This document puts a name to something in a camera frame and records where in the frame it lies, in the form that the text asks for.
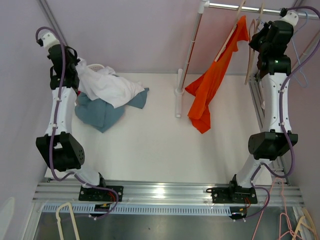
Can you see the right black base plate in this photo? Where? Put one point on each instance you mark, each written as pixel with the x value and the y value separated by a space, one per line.
pixel 233 195

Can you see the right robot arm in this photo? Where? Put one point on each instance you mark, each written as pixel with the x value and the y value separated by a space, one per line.
pixel 276 137

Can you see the metal clothes rack rail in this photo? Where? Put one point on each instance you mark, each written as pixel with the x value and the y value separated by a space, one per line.
pixel 256 10

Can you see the white object at corner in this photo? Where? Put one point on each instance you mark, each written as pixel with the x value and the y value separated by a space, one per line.
pixel 7 210

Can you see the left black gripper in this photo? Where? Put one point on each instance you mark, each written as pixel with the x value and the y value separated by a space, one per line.
pixel 75 61

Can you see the beige wooden hanger front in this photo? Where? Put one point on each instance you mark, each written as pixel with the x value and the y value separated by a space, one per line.
pixel 231 32

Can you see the grey blue t shirt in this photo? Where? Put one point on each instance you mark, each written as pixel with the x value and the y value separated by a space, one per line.
pixel 97 113

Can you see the white perforated plastic basket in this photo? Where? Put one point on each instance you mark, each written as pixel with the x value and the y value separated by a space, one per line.
pixel 96 67

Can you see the white clothes rack post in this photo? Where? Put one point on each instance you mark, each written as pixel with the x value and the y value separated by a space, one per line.
pixel 182 72

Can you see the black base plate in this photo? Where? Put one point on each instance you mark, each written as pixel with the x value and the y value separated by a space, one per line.
pixel 90 194
pixel 233 195

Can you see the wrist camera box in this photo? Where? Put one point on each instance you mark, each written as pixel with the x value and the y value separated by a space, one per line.
pixel 48 40
pixel 289 16

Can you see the aluminium mounting rail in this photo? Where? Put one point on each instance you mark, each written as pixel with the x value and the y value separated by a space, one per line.
pixel 157 193

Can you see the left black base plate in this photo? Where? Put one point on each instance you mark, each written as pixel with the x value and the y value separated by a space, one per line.
pixel 90 194

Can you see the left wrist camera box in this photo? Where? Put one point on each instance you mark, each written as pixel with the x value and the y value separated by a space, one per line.
pixel 48 40

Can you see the white slotted cable duct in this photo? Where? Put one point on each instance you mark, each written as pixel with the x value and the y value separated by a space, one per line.
pixel 140 209

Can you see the light blue wire hanger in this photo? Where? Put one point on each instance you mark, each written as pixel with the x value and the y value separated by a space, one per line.
pixel 298 58

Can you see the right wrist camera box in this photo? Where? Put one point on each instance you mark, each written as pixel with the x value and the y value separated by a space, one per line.
pixel 289 16

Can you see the beige hanger on floor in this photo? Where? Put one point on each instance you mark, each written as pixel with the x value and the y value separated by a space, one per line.
pixel 71 218

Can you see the orange t shirt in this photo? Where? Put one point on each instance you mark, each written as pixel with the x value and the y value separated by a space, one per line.
pixel 206 86

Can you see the white t shirt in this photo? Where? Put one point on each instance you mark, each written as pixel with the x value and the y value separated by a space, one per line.
pixel 104 84

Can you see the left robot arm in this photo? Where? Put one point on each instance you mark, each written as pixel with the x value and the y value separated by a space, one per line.
pixel 62 153

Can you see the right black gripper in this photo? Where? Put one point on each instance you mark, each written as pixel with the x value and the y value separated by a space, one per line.
pixel 253 43

